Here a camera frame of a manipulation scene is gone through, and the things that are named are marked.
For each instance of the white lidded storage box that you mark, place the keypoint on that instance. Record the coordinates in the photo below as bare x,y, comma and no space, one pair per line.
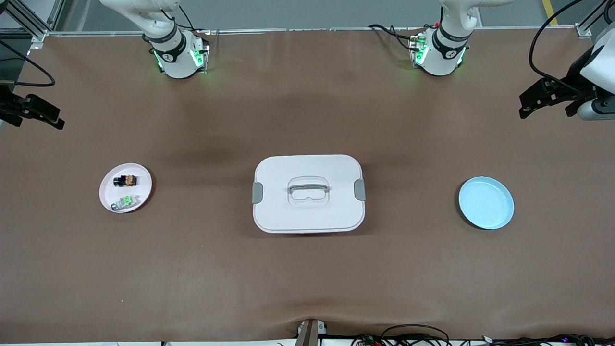
307,166

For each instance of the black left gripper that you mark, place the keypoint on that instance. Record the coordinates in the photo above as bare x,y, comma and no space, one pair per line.
572,76

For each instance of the orange black push-button switch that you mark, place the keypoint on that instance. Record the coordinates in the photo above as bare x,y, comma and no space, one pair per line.
125,181

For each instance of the gray box latch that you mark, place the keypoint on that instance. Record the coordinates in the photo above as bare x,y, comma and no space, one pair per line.
360,189
257,192

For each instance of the green white push-button switch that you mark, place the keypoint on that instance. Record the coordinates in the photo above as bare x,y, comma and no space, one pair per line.
126,202

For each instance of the brown table cover mat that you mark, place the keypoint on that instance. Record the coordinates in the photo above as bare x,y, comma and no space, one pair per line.
307,278

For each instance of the aluminium frame post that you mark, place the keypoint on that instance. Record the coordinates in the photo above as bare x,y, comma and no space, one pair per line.
584,30
41,34

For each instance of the aluminium frame rail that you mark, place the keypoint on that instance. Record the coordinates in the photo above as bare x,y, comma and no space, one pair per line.
288,30

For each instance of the pink round plate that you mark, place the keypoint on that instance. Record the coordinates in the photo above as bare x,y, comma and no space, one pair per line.
144,190

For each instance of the metal table edge bracket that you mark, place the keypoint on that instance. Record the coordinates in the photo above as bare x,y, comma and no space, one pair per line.
310,332

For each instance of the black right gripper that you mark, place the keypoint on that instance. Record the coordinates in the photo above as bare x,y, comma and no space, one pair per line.
9,106

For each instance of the light blue round plate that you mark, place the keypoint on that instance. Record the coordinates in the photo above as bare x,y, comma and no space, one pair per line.
486,203

